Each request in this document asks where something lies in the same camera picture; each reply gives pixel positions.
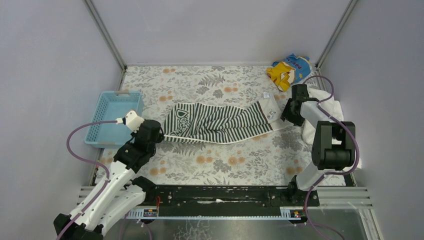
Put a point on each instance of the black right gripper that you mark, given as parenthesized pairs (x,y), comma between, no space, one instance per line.
(291,110)

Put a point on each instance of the floral patterned table mat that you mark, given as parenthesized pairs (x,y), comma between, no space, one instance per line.
(269,159)

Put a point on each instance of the white fluffy towel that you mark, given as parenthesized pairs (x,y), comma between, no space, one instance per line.
(332,106)

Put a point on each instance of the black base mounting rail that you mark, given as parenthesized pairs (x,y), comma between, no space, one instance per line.
(179,196)

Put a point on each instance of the white slotted cable duct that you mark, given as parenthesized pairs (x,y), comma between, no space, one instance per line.
(211,213)

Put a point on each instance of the light blue plastic basket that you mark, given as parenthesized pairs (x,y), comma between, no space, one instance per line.
(110,106)

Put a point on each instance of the green white striped towel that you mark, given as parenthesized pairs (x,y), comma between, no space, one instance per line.
(203,123)

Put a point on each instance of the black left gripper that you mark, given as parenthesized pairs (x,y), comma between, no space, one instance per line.
(154,133)

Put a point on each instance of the blue yellow cartoon towel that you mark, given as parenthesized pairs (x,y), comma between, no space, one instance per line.
(291,70)

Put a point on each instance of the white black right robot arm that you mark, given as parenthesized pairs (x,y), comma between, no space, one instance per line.
(334,149)

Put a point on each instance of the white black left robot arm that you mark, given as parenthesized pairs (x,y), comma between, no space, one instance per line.
(119,190)

